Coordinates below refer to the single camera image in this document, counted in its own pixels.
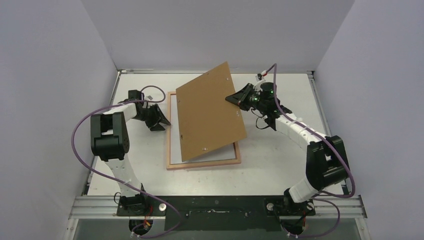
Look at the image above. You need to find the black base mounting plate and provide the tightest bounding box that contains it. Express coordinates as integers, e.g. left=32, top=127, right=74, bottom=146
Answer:
left=115, top=195, right=319, bottom=233

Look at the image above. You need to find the brown backing board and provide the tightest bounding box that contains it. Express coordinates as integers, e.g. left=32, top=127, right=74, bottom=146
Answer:
left=175, top=61, right=247, bottom=162

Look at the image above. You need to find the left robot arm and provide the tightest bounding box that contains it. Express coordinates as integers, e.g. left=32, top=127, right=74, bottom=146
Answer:
left=90, top=89, right=171, bottom=216

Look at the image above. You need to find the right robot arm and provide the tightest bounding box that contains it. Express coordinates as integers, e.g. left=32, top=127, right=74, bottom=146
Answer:
left=225, top=82, right=352, bottom=215

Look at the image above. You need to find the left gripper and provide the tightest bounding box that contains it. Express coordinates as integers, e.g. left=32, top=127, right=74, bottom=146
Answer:
left=133, top=104, right=170, bottom=131

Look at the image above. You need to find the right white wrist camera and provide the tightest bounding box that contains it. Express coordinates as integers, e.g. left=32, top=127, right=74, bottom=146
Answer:
left=254, top=70, right=268, bottom=89

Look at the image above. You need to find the pink wooden photo frame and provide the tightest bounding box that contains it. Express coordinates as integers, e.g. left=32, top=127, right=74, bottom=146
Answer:
left=165, top=91, right=242, bottom=171

